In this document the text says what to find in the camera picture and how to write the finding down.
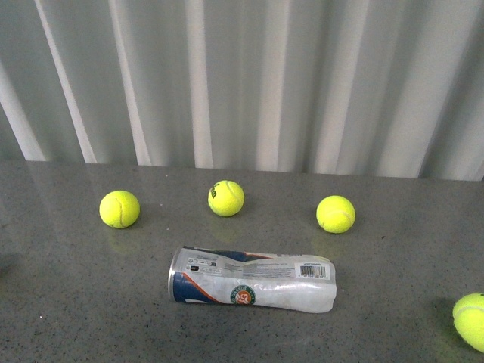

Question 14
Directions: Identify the clear Wilson tennis ball can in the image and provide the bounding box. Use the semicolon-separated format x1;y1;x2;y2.
168;247;337;314

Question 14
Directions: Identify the middle yellow Wilson tennis ball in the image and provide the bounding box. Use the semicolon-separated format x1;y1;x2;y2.
208;180;245;217

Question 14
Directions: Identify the left yellow tennis ball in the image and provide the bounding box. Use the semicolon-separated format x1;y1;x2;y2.
99;191;141;229

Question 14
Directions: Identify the far right yellow tennis ball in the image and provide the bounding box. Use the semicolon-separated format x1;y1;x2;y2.
452;293;484;352

